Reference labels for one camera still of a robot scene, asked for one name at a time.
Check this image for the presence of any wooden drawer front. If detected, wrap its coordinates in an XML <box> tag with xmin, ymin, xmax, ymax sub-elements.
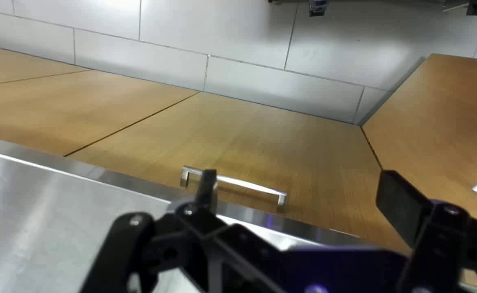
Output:
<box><xmin>73</xmin><ymin>94</ymin><xmax>407</xmax><ymax>252</ymax></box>

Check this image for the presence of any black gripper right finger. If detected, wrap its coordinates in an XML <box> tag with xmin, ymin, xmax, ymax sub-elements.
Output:
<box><xmin>376</xmin><ymin>169</ymin><xmax>477</xmax><ymax>293</ymax></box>

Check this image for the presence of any wooden cabinet door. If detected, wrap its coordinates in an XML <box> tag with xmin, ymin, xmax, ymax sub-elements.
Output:
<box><xmin>363</xmin><ymin>54</ymin><xmax>477</xmax><ymax>218</ymax></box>

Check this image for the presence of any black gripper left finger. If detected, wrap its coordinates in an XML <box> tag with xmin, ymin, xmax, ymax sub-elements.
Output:
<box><xmin>79</xmin><ymin>169</ymin><xmax>281</xmax><ymax>293</ymax></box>

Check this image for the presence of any silver drawer handle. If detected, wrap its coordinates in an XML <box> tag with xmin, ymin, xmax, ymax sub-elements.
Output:
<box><xmin>180</xmin><ymin>166</ymin><xmax>288</xmax><ymax>208</ymax></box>

